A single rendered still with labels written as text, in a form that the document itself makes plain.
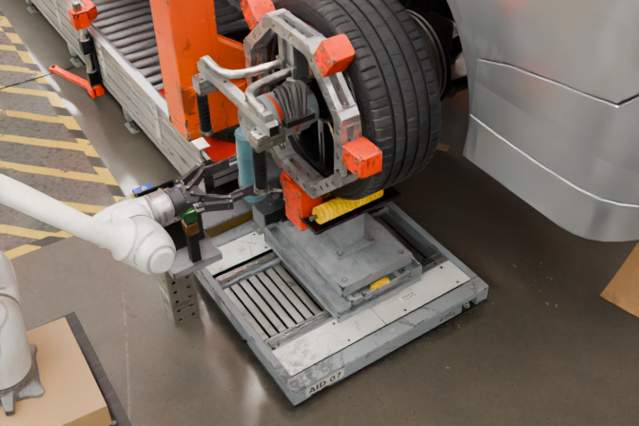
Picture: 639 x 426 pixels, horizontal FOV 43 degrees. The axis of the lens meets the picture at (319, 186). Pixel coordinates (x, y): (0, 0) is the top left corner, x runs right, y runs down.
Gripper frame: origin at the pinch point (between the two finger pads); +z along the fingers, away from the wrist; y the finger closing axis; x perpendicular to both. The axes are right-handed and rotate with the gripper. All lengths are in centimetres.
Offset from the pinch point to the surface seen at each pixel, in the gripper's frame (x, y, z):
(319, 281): -69, -10, 32
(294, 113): 15.9, 3.3, 17.0
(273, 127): 14.6, 4.2, 9.9
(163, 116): -48, -107, 20
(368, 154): 5.3, 18.0, 30.9
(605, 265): -83, 32, 134
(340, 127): 10.8, 9.9, 27.5
